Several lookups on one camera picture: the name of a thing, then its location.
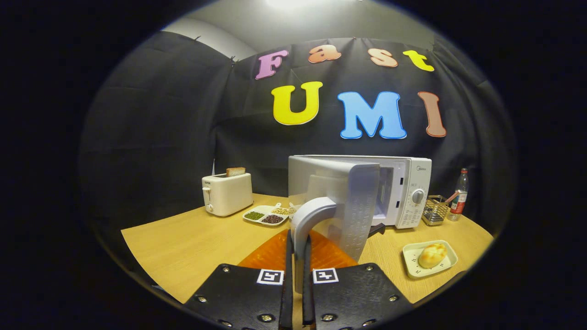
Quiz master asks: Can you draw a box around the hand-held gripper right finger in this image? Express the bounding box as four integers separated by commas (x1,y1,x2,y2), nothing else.
302,229,414,330

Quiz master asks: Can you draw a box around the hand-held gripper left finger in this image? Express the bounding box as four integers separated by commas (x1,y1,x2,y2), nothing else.
183,228,294,330

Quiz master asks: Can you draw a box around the white microwave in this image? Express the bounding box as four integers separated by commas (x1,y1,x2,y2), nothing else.
288,154,432,295

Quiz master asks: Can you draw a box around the golden bread bun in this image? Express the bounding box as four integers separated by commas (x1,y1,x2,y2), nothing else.
418,243,448,269

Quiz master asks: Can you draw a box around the divided dish of beans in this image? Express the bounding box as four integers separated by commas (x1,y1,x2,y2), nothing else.
242,203,299,227

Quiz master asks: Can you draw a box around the white toaster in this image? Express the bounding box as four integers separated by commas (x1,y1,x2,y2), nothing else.
202,172,254,217

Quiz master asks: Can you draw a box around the cream speckled rectangular plate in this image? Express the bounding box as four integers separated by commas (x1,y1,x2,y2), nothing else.
403,240,459,279

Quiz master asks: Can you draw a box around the red label plastic bottle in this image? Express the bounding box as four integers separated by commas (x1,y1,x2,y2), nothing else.
449,168,469,222

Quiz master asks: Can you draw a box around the black backdrop cloth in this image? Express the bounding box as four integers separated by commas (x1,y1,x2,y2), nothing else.
78,31,519,257

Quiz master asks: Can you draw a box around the metal wire basket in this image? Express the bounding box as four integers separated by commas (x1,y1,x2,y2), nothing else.
422,195,452,226

